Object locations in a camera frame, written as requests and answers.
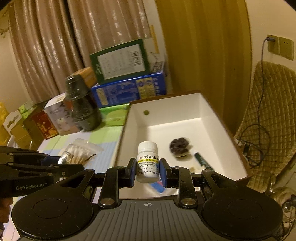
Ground green lip gel tube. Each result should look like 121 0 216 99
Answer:
194 152 214 171

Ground brown hair scrunchie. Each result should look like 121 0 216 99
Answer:
170 138 190 158

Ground white pill bottle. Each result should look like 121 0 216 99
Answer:
136 141 159 183

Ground clear cotton swab bag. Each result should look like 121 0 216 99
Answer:
58 138 104 165

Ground operator hand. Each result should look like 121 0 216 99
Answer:
0 197 14 223

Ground brown cardboard box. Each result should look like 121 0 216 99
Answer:
11 102 45 150

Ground checked tablecloth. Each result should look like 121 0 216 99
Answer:
38 125 123 173

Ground brown white storage box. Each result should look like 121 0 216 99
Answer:
114 90 252 200

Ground red gift box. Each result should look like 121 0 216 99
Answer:
32 110 58 140

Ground white cutout cardboard box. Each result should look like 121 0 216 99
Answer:
3 110 23 136

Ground light green tissue box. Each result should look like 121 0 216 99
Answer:
99 104 130 126

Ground dark stacked pots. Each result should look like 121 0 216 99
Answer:
65 74 101 132

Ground white appliance box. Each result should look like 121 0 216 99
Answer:
44 93 81 136

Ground blue milk carton box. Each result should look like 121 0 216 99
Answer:
91 69 167 108

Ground quilted chair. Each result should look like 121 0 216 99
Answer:
235 61 295 192

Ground steel kettle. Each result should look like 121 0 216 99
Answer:
265 175 295 240

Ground green top box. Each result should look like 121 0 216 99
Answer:
89 38 166 85

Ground beige curtain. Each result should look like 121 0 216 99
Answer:
8 1 151 103

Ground black power cable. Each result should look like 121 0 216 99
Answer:
235 37 276 169

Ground wall socket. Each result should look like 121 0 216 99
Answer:
267 35 294 60

